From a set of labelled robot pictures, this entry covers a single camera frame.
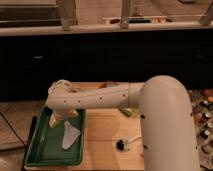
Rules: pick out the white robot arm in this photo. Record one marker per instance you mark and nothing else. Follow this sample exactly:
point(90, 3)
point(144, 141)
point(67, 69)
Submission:
point(166, 117)

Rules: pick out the green plastic tray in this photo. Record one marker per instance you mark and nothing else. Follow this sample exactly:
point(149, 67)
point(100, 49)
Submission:
point(45, 148)

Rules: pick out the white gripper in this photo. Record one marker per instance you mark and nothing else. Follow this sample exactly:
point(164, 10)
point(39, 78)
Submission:
point(61, 114)

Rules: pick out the white wooden railing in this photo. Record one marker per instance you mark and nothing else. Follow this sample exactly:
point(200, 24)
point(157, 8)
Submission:
point(43, 17)

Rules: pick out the green object on table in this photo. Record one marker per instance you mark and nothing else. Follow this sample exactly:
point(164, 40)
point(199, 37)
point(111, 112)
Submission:
point(125, 112)

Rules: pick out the white towel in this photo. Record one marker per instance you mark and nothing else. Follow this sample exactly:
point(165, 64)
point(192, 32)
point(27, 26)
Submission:
point(71, 134)

